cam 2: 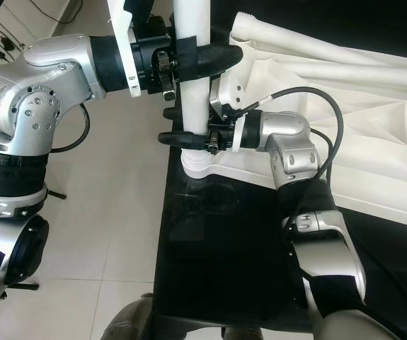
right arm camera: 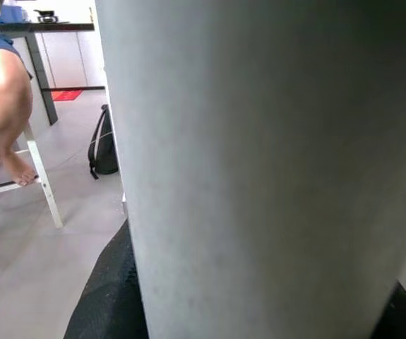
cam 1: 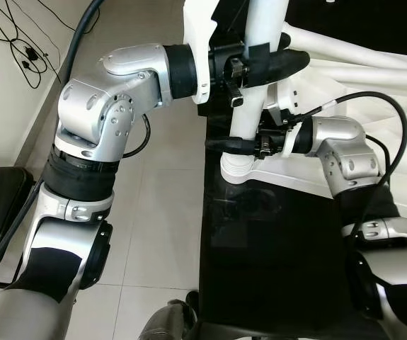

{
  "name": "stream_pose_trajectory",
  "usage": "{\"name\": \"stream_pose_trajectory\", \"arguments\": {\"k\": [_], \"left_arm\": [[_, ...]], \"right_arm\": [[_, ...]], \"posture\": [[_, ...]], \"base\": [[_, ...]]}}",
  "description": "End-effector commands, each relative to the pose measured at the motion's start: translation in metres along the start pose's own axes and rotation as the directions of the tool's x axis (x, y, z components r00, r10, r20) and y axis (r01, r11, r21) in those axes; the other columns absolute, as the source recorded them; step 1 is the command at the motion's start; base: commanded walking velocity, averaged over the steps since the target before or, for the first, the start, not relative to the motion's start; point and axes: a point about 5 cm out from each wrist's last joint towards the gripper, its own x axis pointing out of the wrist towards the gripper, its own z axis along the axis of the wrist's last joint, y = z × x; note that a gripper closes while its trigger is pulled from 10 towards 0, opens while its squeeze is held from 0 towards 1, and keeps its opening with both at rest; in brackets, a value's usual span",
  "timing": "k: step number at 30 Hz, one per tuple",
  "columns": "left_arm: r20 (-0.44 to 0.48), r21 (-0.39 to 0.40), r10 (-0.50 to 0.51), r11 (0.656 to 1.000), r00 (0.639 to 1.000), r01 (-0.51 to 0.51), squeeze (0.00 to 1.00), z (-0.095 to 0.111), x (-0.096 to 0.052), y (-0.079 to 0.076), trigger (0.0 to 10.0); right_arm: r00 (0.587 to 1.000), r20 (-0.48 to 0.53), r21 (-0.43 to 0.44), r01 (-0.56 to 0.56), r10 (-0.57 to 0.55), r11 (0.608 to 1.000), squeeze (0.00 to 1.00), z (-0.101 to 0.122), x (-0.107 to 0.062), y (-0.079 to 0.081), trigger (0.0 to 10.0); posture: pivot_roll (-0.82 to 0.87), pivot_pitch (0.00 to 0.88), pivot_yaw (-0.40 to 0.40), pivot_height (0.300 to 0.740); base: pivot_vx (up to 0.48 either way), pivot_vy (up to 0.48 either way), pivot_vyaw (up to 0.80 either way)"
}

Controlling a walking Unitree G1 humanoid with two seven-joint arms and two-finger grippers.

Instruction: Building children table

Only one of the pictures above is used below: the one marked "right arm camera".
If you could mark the white kitchen cabinet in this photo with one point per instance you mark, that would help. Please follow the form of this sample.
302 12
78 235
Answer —
65 56

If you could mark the black counter table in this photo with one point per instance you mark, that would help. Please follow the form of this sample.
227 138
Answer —
39 63

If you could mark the black backpack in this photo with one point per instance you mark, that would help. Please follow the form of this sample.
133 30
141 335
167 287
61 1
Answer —
104 148

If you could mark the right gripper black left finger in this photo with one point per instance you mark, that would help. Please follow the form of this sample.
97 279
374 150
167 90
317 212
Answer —
111 303

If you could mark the red floor mat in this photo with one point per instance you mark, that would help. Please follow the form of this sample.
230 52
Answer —
66 95

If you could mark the white wooden stool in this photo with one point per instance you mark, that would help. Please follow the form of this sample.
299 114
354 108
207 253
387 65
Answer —
43 183

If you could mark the blue counter item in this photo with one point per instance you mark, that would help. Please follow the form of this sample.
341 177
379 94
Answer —
12 14

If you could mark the black counter item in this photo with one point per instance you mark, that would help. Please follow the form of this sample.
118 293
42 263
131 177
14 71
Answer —
45 16

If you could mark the seated person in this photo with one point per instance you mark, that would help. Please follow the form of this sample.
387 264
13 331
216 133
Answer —
5 95

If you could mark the white plastic table leg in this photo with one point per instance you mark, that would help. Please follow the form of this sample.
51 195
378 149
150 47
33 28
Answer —
259 159

